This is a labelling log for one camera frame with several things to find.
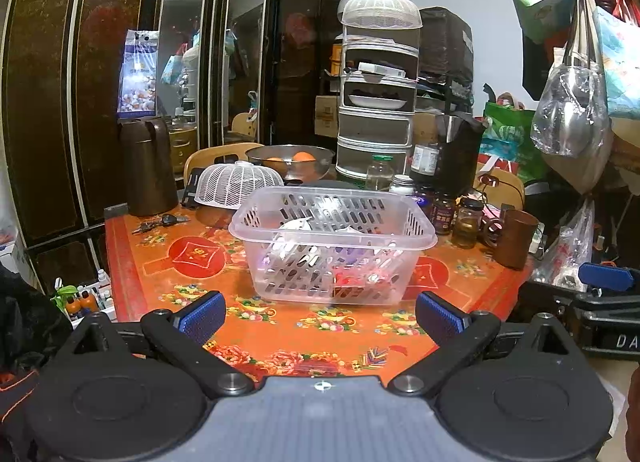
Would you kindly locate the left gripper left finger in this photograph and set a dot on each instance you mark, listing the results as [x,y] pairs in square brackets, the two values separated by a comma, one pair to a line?
[179,338]

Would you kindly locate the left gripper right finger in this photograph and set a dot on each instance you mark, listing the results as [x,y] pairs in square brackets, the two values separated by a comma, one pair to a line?
[462,340]

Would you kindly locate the red gift box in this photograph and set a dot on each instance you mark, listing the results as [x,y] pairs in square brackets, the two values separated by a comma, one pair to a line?
[357,285]

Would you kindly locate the purple cube box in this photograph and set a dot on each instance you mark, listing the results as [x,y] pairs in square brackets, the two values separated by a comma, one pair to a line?
[352,257]

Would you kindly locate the white plush doll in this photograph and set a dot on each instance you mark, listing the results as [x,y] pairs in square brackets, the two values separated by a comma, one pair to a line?
[287,250]

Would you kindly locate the brown ceramic mug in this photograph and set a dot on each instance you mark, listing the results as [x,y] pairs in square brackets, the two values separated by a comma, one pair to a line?
[509,237]

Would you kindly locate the key bunch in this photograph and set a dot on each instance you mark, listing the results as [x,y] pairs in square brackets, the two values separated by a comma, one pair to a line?
[166,220]

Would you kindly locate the amber liquid glass jar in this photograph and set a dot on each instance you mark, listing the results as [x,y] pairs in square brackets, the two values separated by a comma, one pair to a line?
[467,224]

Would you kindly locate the purple label jar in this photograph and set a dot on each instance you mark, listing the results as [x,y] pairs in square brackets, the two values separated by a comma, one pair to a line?
[443,214]

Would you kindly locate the blue lid glass jar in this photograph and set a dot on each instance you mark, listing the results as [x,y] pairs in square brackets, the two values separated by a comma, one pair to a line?
[425,200]

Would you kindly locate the brown thermos jug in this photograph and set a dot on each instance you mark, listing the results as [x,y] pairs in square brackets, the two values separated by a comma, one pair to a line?
[149,175]

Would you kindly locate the white mesh food cover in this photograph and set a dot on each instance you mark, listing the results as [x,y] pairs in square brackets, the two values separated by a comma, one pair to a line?
[229,185]

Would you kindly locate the translucent plastic basket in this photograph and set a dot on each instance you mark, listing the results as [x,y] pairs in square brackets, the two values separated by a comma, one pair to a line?
[392,225]

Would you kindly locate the white lid glass jar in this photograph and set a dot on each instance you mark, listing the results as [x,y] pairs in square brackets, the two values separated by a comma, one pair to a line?
[402,184]

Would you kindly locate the wooden chair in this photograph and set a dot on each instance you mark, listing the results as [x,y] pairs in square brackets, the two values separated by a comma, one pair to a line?
[219,154]

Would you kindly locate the white label dark bottle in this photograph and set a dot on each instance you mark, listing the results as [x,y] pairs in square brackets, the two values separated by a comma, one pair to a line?
[424,164]

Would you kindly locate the hanging clear plastic bag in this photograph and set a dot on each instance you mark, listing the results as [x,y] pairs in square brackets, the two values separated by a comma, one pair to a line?
[571,127]

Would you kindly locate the green shopping bag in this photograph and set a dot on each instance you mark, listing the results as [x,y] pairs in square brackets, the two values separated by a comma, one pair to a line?
[508,137]

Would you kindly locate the metal bowl with oranges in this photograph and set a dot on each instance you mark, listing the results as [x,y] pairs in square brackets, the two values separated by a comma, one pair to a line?
[295,163]

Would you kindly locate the black bag on table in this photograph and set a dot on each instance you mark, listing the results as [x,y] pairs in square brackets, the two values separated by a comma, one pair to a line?
[458,138]

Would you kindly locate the dark wooden wardrobe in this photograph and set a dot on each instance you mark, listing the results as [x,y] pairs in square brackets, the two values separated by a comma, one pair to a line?
[76,73]

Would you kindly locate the tiered food cover rack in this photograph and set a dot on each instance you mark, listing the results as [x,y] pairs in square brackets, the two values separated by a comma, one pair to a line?
[379,79]

